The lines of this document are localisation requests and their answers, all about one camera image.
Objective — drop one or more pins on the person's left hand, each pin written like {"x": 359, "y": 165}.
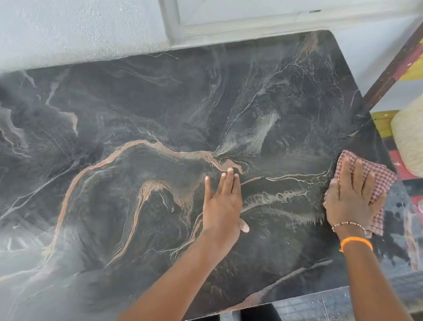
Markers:
{"x": 223, "y": 209}

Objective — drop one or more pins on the person's right hand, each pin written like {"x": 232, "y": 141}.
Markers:
{"x": 351, "y": 206}

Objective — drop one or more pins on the person's left middle finger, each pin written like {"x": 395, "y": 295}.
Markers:
{"x": 229, "y": 183}

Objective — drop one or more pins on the person's right thumb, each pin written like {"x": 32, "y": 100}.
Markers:
{"x": 332, "y": 189}

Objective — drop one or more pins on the person's right middle finger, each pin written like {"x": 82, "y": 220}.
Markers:
{"x": 359, "y": 176}

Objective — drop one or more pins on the person's left thumb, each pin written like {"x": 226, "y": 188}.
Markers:
{"x": 244, "y": 227}

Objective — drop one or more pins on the person's left little finger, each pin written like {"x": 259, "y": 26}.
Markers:
{"x": 207, "y": 189}

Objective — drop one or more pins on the person's right little finger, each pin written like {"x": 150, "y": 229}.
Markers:
{"x": 379, "y": 202}

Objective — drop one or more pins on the red checked cloth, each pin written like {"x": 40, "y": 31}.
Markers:
{"x": 382, "y": 178}

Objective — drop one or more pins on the person's right forearm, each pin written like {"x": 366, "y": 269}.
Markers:
{"x": 380, "y": 311}

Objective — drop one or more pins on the person's left forearm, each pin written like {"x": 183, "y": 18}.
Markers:
{"x": 173, "y": 291}

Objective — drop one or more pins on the orange wristband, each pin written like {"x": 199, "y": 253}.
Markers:
{"x": 356, "y": 241}

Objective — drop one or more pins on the colourful painted wooden shelf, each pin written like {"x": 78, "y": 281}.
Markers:
{"x": 406, "y": 55}

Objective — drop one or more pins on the white window frame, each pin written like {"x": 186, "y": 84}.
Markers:
{"x": 251, "y": 14}

